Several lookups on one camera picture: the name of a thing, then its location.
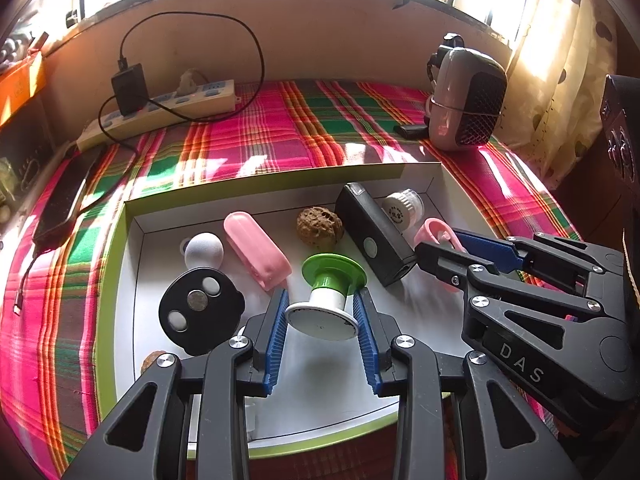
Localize dark ridged walnut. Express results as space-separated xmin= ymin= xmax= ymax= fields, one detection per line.
xmin=141 ymin=351 xmax=166 ymax=376

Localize cream power strip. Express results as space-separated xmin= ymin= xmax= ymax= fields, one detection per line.
xmin=76 ymin=79 xmax=236 ymax=152

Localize small black flat object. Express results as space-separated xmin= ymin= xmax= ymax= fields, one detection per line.
xmin=393 ymin=122 xmax=430 ymax=139

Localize green white spool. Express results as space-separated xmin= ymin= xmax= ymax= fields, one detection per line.
xmin=284 ymin=253 xmax=368 ymax=342

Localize small grey black heater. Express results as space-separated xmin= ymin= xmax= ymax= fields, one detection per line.
xmin=425 ymin=33 xmax=508 ymax=152

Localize pink ring-shaped holder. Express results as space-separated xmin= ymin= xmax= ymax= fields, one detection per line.
xmin=414 ymin=217 xmax=466 ymax=295

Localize short black cable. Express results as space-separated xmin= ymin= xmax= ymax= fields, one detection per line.
xmin=12 ymin=247 xmax=38 ymax=313

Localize dark smartphone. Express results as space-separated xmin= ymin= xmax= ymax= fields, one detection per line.
xmin=32 ymin=145 xmax=108 ymax=248

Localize light pitted walnut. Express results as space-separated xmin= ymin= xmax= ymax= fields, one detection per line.
xmin=296 ymin=206 xmax=343 ymax=248

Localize white ribbed cap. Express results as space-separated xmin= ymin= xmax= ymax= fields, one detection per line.
xmin=382 ymin=188 xmax=425 ymax=226

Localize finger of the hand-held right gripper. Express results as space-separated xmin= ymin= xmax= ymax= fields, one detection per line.
xmin=415 ymin=241 xmax=640 ymax=428
xmin=452 ymin=229 xmax=626 ymax=311

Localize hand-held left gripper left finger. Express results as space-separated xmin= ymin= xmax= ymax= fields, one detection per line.
xmin=62 ymin=287 xmax=292 ymax=480

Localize long black charger cable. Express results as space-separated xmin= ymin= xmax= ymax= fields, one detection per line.
xmin=97 ymin=11 xmax=266 ymax=161

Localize black charger adapter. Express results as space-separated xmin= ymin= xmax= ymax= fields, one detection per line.
xmin=111 ymin=64 xmax=151 ymax=117

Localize green white cardboard box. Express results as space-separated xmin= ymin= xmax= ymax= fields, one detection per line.
xmin=97 ymin=161 xmax=526 ymax=461

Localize shelf of small trinkets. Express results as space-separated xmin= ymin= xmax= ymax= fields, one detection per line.
xmin=0 ymin=155 xmax=26 ymax=226

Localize white mushroom-shaped knob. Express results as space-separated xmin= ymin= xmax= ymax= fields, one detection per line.
xmin=180 ymin=232 xmax=225 ymax=270

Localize plastic bag of clutter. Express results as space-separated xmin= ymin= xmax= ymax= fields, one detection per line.
xmin=0 ymin=30 xmax=51 ymax=66

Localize pink earphone case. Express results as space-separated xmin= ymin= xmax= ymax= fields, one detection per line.
xmin=223 ymin=211 xmax=292 ymax=293

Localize white plug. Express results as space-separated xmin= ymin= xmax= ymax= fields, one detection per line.
xmin=179 ymin=69 xmax=208 ymax=93

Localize cream dotted curtain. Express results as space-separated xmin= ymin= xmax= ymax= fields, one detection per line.
xmin=505 ymin=0 xmax=621 ymax=191

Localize orange plastic tray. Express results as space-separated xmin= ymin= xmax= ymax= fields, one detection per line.
xmin=0 ymin=52 xmax=46 ymax=126

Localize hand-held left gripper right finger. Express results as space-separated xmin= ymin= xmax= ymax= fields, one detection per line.
xmin=351 ymin=286 xmax=583 ymax=480

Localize black rectangular device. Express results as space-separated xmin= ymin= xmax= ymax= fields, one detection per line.
xmin=334 ymin=182 xmax=418 ymax=288

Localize black round button device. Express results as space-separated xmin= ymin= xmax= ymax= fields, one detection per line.
xmin=159 ymin=266 xmax=246 ymax=355

